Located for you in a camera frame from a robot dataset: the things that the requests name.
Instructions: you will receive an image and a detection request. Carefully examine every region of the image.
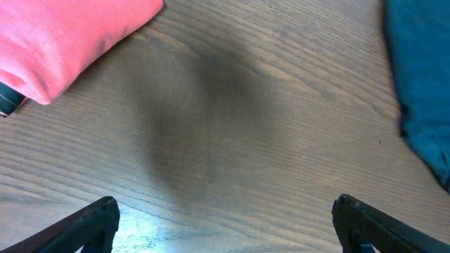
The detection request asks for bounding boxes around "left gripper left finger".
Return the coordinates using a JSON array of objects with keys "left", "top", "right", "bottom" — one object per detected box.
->
[{"left": 1, "top": 196, "right": 120, "bottom": 253}]

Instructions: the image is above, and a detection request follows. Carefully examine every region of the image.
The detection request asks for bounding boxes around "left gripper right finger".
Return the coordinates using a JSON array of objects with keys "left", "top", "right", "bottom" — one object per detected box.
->
[{"left": 331, "top": 194, "right": 449, "bottom": 253}]

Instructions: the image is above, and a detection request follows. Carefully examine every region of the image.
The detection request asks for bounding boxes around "folded black garment under red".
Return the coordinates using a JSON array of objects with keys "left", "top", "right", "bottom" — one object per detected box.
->
[{"left": 0, "top": 83, "right": 27, "bottom": 117}]

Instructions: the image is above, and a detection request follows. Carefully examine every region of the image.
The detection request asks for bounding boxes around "folded red shirt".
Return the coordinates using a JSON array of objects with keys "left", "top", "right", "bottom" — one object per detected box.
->
[{"left": 1, "top": 0, "right": 163, "bottom": 105}]

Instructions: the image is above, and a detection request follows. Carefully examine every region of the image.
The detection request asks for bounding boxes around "navy blue garment pile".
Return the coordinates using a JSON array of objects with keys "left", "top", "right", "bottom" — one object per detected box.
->
[{"left": 384, "top": 0, "right": 449, "bottom": 190}]

